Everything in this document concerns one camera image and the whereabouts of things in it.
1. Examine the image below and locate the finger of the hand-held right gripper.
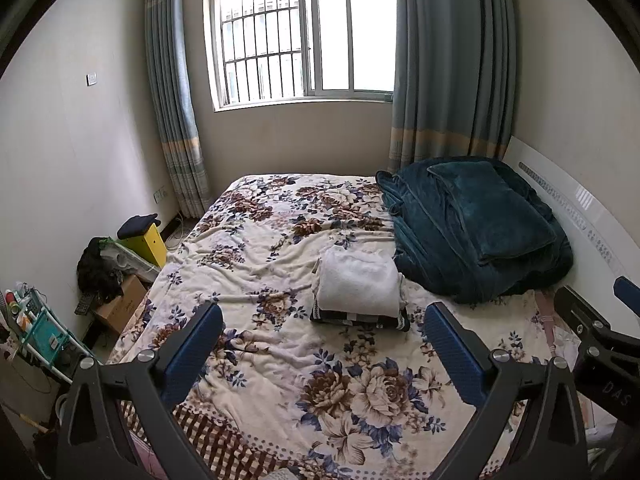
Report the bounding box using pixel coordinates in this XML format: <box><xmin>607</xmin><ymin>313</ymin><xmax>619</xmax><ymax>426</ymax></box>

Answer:
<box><xmin>613</xmin><ymin>276</ymin><xmax>640</xmax><ymax>312</ymax></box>
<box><xmin>554</xmin><ymin>285</ymin><xmax>640</xmax><ymax>377</ymax></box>

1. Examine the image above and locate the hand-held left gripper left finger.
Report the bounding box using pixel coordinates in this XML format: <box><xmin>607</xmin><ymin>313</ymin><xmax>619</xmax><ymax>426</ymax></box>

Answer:
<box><xmin>56</xmin><ymin>301</ymin><xmax>224</xmax><ymax>480</ymax></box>

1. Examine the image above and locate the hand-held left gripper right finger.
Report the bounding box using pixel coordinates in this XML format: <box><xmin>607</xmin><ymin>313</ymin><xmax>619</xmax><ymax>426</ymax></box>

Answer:
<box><xmin>424</xmin><ymin>301</ymin><xmax>590</xmax><ymax>480</ymax></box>

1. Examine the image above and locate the white knit sweater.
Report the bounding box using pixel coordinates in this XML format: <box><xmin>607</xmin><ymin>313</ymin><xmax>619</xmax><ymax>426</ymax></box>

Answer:
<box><xmin>316</xmin><ymin>249</ymin><xmax>401</xmax><ymax>318</ymax></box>

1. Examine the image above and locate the bed with pink sheet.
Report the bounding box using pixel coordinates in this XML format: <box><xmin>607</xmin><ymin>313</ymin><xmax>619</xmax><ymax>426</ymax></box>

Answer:
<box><xmin>107</xmin><ymin>174</ymin><xmax>581</xmax><ymax>480</ymax></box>

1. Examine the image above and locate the cardboard box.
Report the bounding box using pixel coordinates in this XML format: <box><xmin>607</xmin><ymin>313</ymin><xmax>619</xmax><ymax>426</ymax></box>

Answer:
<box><xmin>95</xmin><ymin>275</ymin><xmax>149</xmax><ymax>337</ymax></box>

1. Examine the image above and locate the white headboard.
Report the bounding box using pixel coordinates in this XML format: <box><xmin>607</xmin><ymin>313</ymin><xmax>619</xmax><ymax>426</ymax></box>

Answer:
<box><xmin>502</xmin><ymin>135</ymin><xmax>640</xmax><ymax>341</ymax></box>

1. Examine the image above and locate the teal plush blanket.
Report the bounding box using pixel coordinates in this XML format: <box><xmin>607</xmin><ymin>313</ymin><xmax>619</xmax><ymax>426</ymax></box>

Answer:
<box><xmin>375</xmin><ymin>157</ymin><xmax>574</xmax><ymax>305</ymax></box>

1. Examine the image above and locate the folded black striped garment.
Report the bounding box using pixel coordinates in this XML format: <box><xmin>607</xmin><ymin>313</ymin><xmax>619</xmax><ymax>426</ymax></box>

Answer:
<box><xmin>310</xmin><ymin>304</ymin><xmax>412</xmax><ymax>334</ymax></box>

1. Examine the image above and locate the yellow box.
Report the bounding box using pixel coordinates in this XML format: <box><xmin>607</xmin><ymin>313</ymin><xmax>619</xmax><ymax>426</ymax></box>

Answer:
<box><xmin>120</xmin><ymin>222</ymin><xmax>168</xmax><ymax>269</ymax></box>

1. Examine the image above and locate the black cloth heap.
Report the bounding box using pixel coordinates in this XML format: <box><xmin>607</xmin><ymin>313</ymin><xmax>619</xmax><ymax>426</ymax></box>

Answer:
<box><xmin>77</xmin><ymin>237</ymin><xmax>126</xmax><ymax>302</ymax></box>

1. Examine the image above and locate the black cap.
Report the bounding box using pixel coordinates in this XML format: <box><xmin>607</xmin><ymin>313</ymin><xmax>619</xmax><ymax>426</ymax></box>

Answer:
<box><xmin>117</xmin><ymin>214</ymin><xmax>162</xmax><ymax>241</ymax></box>

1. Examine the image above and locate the teal plush pillow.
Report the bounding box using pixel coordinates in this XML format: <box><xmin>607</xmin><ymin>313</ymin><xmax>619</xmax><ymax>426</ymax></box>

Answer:
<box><xmin>426</xmin><ymin>160</ymin><xmax>558</xmax><ymax>266</ymax></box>

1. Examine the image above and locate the teal storage cart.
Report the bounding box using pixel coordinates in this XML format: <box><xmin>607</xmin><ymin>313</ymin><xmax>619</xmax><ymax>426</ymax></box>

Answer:
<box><xmin>0</xmin><ymin>285</ymin><xmax>97</xmax><ymax>377</ymax></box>

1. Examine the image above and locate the yellow wrapped stick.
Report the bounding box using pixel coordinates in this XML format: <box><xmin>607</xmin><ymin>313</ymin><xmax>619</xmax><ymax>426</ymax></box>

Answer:
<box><xmin>17</xmin><ymin>410</ymin><xmax>50</xmax><ymax>434</ymax></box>

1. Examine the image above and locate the teal striped curtain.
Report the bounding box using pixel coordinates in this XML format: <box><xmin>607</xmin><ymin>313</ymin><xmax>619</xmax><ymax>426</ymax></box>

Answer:
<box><xmin>389</xmin><ymin>0</ymin><xmax>518</xmax><ymax>173</ymax></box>
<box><xmin>144</xmin><ymin>0</ymin><xmax>212</xmax><ymax>218</ymax></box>

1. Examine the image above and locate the barred window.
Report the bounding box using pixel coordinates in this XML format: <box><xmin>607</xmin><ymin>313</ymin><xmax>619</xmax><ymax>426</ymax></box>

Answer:
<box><xmin>202</xmin><ymin>0</ymin><xmax>397</xmax><ymax>112</ymax></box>

